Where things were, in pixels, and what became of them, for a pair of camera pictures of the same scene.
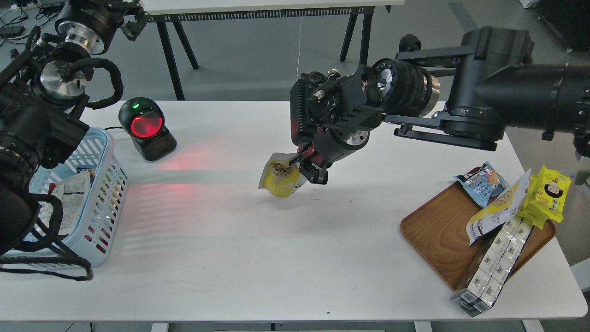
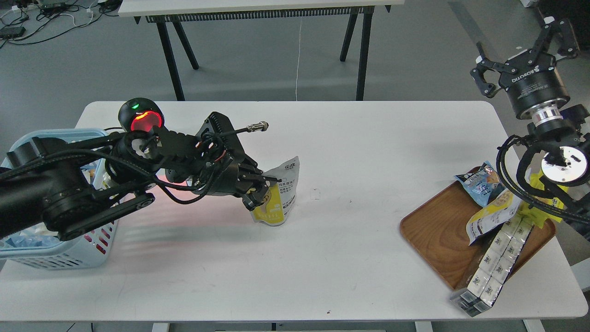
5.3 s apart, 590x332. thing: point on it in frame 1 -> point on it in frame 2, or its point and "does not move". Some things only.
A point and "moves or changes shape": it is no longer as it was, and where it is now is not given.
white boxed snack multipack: [499, 262] does not move
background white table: [170, 16] does not move
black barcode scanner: [143, 119] does not move
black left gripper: [89, 24] -> [212, 161]
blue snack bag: [485, 185] does not move
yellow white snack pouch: [279, 178] moves or changes shape
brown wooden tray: [436, 232] does not move
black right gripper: [329, 114] -> [531, 80]
